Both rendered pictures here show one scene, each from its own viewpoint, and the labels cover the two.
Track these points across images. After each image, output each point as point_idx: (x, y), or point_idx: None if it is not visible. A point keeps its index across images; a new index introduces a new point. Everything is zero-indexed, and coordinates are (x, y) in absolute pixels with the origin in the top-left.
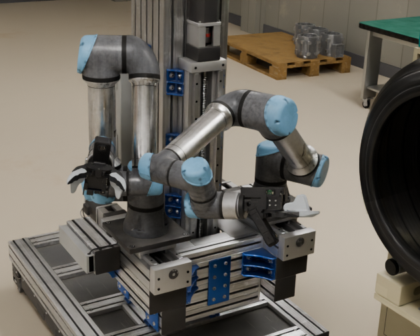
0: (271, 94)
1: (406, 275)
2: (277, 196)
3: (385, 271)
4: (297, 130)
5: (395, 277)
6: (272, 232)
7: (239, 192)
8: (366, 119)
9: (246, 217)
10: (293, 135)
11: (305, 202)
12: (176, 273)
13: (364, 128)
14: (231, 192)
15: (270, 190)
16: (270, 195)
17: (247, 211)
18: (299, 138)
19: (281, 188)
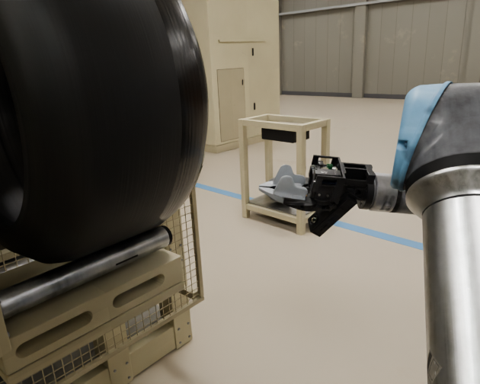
0: (474, 84)
1: (144, 259)
2: (314, 164)
3: (171, 257)
4: (439, 261)
5: (158, 253)
6: (316, 213)
7: (376, 178)
8: (200, 54)
9: (358, 206)
10: (423, 246)
11: (277, 172)
12: None
13: (203, 60)
14: (385, 174)
15: (329, 165)
16: (324, 164)
17: (361, 201)
18: (429, 295)
19: (320, 172)
